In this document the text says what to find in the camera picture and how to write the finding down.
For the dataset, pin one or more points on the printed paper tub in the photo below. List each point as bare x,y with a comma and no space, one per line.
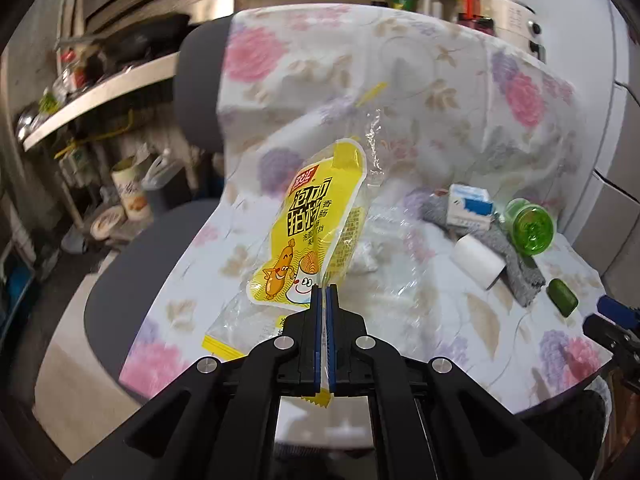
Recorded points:
131,192

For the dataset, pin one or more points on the white bowl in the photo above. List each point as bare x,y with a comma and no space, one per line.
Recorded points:
107,221

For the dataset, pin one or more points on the small green block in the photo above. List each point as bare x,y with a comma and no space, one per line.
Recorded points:
562,297

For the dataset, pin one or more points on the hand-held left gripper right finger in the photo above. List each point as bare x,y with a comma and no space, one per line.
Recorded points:
332,340

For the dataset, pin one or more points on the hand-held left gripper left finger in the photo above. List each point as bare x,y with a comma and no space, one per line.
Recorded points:
318,340

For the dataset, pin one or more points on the clear wrapper with yellow edge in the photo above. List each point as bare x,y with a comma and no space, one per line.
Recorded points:
245,327

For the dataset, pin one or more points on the bin with plastic bag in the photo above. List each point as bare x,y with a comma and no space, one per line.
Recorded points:
165,185

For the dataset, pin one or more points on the silver bottle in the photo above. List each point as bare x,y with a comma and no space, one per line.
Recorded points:
429,2

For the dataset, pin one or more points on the white rice cooker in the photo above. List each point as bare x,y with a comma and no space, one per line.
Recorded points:
515,20

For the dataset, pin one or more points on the white paper roll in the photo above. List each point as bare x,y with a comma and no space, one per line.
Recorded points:
477,260

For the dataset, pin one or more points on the green plastic bottle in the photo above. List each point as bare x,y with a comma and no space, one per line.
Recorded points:
532,230

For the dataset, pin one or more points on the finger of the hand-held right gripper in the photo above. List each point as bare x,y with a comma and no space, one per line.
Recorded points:
620,310
607,335

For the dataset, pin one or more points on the floral printed cloth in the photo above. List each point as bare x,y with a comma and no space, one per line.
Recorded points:
310,70

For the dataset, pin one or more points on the grey sock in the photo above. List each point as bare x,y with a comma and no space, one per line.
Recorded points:
522,272

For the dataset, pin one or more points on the white wall shelf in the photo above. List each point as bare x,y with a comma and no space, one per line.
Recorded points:
100,97

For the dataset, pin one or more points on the red bottle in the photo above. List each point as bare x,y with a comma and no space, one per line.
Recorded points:
470,7

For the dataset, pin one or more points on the white cabinet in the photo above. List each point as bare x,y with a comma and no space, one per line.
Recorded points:
575,35

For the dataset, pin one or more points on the grey chair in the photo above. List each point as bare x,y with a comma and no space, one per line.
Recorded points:
200,85

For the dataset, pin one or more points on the white and blue carton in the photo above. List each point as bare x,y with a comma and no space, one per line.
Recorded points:
467,207

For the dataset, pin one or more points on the black wok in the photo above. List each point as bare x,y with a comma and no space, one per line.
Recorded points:
145,35

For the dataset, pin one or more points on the yellow sausage snack packet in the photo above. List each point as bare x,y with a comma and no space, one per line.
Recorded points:
310,220

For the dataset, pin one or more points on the clear plastic film wrapper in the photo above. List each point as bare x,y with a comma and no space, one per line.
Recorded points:
395,245

